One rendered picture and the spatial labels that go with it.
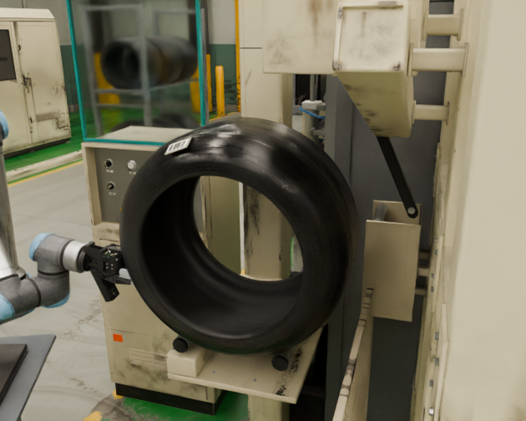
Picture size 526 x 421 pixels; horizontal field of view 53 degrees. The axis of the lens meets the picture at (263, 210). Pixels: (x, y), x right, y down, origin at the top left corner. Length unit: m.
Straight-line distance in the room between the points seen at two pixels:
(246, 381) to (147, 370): 1.18
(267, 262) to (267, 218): 0.15
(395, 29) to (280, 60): 0.21
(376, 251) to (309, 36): 0.81
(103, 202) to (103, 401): 1.00
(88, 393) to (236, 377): 1.48
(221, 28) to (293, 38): 10.70
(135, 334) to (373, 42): 2.02
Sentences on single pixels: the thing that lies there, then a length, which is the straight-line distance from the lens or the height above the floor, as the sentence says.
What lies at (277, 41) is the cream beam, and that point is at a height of 1.69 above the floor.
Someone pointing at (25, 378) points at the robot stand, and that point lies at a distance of 2.02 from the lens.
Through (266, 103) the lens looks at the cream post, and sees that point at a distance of 1.54.
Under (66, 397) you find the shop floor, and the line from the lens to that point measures 2.90.
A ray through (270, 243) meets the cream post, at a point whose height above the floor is 1.07.
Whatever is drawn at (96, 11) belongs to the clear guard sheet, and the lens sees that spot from 2.21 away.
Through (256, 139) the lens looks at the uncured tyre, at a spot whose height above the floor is 1.47.
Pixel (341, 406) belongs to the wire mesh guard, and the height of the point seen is 1.00.
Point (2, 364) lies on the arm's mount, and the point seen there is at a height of 0.64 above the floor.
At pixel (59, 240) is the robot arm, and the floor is 1.13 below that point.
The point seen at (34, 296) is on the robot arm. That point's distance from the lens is 1.65.
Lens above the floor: 1.71
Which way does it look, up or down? 19 degrees down
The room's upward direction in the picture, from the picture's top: 1 degrees counter-clockwise
